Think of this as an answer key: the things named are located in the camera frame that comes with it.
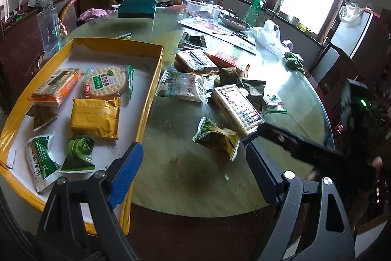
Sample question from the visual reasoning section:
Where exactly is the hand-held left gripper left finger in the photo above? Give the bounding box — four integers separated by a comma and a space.
36, 142, 145, 261

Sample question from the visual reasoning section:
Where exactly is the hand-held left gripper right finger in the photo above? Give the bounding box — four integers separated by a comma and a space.
245, 142, 356, 261

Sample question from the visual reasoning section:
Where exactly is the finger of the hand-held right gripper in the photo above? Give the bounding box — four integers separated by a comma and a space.
258, 123, 376, 171

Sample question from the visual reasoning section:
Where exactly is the small green snack packet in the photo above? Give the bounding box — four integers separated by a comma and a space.
59, 136, 96, 173

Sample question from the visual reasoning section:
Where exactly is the gold foil snack packet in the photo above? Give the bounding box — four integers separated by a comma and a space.
70, 97, 121, 140

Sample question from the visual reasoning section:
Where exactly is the white square cracker packet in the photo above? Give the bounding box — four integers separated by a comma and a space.
208, 84, 266, 145

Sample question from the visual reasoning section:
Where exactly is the white green snack packet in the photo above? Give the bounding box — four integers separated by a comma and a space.
26, 133, 62, 194

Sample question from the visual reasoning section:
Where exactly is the round cracker packet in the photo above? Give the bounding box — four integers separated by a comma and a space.
81, 65, 135, 102

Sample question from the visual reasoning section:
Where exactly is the dark olive snack packet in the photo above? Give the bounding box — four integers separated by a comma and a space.
26, 105, 58, 131

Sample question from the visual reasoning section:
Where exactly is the orange cracker packet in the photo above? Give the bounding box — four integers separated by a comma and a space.
27, 68, 84, 105

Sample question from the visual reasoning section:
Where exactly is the yellow cardboard box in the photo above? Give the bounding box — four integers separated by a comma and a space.
0, 37, 164, 235

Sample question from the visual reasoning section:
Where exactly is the small clear packet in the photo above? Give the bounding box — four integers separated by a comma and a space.
263, 91, 288, 115

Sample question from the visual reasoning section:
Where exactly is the wooden chair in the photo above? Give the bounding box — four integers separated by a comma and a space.
308, 38, 361, 96

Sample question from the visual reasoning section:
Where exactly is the green yellow snack packet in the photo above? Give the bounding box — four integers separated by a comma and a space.
192, 117, 240, 161

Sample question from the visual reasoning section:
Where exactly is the small dark green packet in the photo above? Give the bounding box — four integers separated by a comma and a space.
243, 79, 267, 104

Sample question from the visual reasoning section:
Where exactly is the white refrigerator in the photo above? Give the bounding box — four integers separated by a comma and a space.
331, 7, 382, 58

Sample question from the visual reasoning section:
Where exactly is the green cloth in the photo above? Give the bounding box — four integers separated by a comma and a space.
282, 51, 306, 75

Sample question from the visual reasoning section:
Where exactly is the clear crumpled plastic bag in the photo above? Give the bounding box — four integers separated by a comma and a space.
339, 2, 364, 22

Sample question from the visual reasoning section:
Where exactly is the white milk snack packet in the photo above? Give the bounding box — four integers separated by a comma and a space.
155, 70, 209, 103

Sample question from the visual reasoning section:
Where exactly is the red white snack packet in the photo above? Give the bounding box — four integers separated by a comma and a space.
205, 47, 249, 72

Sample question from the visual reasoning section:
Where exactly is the white plastic bag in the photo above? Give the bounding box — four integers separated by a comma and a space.
250, 19, 289, 57

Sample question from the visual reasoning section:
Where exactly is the brown cracker packet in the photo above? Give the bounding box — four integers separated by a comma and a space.
175, 48, 220, 76

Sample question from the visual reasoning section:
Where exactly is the metal bowl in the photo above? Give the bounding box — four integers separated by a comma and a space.
219, 14, 251, 31

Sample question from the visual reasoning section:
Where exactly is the green plastic bottle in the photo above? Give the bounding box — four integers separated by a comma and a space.
243, 0, 266, 27

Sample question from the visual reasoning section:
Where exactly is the printed paper sheet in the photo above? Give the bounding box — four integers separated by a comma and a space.
178, 16, 257, 55

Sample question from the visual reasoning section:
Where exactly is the dark seaweed packet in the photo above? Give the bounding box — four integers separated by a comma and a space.
179, 32, 206, 50

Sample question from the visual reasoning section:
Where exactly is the pink cloth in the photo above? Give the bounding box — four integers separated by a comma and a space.
76, 7, 117, 23

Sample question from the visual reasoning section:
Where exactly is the clear plastic cup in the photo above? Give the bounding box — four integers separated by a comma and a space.
37, 7, 63, 53

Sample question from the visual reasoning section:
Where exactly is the clear plastic container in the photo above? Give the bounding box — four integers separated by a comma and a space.
185, 0, 223, 20

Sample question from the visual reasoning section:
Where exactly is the green tissue box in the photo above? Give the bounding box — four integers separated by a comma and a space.
118, 0, 159, 19

